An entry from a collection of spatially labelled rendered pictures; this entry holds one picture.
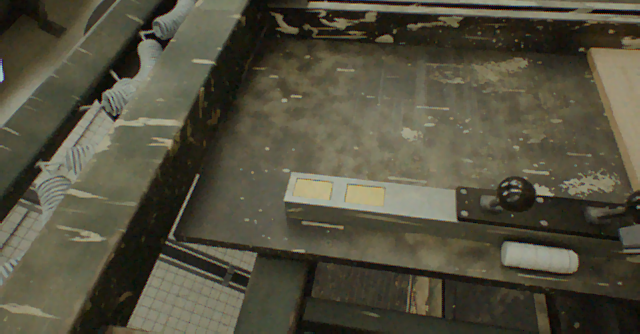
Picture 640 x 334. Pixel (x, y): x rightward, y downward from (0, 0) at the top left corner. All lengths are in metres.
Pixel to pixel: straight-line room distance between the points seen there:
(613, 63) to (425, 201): 0.47
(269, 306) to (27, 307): 0.26
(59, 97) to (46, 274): 0.71
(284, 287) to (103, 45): 0.92
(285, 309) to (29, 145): 0.73
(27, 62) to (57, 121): 5.06
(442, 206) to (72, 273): 0.43
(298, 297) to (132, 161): 0.27
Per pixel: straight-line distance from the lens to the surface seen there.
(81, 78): 1.25
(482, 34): 0.90
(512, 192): 0.47
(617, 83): 0.89
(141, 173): 0.59
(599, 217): 0.61
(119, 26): 1.40
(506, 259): 0.59
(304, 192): 0.59
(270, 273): 0.62
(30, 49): 6.33
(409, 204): 0.58
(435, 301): 1.79
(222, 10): 0.85
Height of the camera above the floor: 1.85
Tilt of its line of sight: 16 degrees down
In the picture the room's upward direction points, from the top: 63 degrees counter-clockwise
